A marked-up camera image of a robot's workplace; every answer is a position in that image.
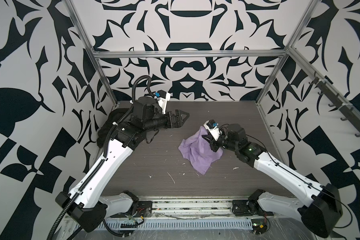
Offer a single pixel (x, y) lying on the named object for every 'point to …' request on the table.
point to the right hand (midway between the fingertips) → (204, 134)
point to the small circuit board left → (129, 224)
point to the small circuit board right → (259, 226)
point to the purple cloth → (197, 149)
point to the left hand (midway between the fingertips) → (183, 111)
